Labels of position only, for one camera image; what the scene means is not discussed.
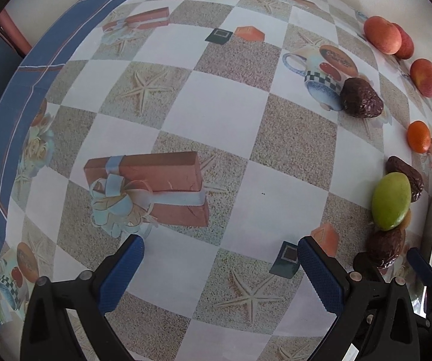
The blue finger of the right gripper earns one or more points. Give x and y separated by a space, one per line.
422 268

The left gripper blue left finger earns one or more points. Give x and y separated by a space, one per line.
116 272

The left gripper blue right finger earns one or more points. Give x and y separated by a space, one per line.
325 274

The dark red date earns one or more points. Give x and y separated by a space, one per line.
384 247
416 181
360 100

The oblong green jujube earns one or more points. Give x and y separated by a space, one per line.
391 200

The small brown longan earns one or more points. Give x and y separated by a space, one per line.
406 221

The far orange tangerine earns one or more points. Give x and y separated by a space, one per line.
418 137

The red apple right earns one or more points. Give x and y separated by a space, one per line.
421 75

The red apple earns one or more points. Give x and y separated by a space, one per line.
421 75
406 50

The patterned checkered tablecloth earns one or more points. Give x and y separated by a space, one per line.
215 130

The red apple middle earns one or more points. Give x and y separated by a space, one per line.
406 50

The pale pink apple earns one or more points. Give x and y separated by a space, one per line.
383 35

